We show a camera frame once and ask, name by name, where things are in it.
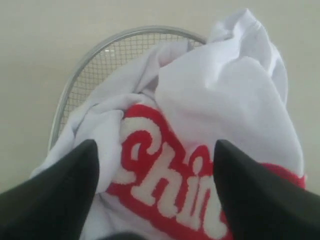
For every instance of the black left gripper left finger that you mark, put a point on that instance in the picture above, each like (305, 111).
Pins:
(54, 204)

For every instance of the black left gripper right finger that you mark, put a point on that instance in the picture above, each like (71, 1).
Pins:
(259, 204)

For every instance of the white t-shirt with red logo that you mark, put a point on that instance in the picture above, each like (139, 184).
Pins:
(156, 121)

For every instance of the round wire mesh basket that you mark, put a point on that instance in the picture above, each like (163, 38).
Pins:
(104, 58)

